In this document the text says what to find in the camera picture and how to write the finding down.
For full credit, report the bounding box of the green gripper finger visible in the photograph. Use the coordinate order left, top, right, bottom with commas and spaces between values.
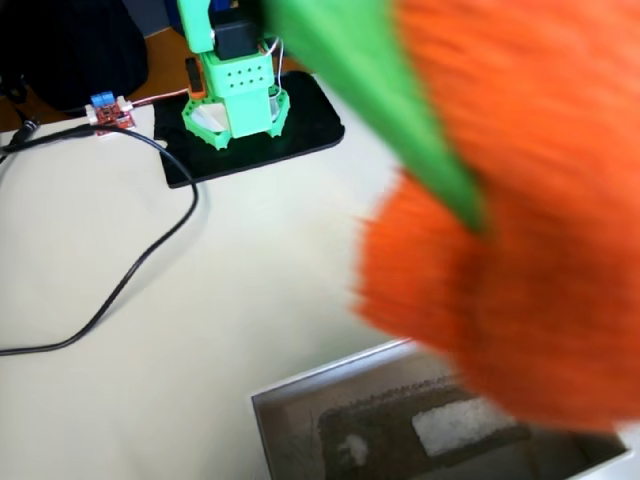
263, 0, 490, 236

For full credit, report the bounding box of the orange fluffy plush object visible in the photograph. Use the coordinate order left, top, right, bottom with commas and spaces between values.
348, 0, 640, 442

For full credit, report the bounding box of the black base mat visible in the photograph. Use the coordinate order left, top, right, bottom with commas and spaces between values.
152, 69, 347, 190

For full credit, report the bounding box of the red circuit board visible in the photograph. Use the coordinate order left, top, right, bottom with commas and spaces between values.
83, 91, 137, 137

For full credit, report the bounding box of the black bag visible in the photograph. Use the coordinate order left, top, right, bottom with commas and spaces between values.
0, 0, 150, 115

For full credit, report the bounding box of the white open box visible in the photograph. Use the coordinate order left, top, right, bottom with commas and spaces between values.
249, 337, 635, 480

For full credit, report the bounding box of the dark pad with white label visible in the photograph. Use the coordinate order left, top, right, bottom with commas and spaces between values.
316, 383, 532, 480

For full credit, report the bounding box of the red white thin wire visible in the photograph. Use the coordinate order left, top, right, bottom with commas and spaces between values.
129, 88, 194, 109

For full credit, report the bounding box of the thick black cable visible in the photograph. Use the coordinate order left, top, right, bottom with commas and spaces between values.
0, 124, 201, 358

